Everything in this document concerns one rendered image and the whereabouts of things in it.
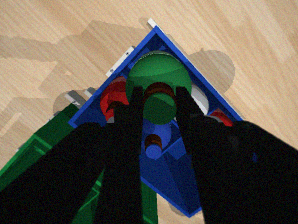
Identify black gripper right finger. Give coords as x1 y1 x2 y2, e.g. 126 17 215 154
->
175 87 298 224

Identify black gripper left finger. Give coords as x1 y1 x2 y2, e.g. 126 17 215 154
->
0 87 144 224

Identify white bottle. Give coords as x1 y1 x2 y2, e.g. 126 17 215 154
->
191 81 209 115

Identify blue plastic bottle crate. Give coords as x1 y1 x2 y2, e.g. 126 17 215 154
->
67 25 243 205

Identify green crate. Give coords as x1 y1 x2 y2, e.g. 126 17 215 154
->
0 103 156 224

